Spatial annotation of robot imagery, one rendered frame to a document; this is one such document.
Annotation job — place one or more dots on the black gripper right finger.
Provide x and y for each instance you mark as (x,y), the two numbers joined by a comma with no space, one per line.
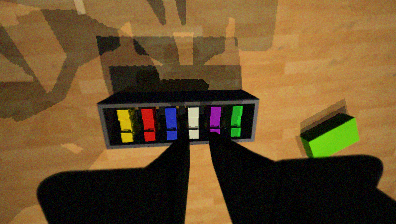
(258,190)

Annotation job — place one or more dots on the blue fuse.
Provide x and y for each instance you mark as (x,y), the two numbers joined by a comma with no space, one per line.
(171,122)

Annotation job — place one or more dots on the green rectangular block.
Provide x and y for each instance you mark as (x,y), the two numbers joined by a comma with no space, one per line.
(330,137)

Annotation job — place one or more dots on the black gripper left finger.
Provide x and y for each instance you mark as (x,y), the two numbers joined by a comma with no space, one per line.
(157,192)

